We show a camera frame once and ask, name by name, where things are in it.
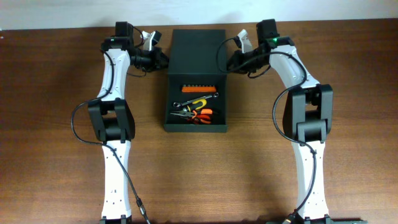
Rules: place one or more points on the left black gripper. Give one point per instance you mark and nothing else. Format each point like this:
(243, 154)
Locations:
(155, 55)

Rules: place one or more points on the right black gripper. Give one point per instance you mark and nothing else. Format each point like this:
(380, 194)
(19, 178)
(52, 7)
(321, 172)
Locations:
(238, 65)

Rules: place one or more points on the dark green box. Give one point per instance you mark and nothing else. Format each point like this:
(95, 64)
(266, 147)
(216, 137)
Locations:
(196, 58)

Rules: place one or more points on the orange socket bit rail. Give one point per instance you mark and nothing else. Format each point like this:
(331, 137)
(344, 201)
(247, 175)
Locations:
(198, 89)

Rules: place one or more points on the silver ring spanner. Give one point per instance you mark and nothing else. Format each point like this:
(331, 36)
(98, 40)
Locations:
(177, 104)

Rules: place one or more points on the yellow black stubby screwdriver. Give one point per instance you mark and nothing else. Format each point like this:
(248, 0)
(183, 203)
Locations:
(196, 105)

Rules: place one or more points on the orange black long-nose pliers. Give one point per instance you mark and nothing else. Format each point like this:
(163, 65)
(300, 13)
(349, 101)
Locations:
(196, 116)

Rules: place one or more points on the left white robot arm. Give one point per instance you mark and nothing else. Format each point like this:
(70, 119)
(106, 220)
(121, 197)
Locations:
(112, 120)

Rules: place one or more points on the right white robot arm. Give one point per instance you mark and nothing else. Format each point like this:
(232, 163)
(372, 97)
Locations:
(307, 117)

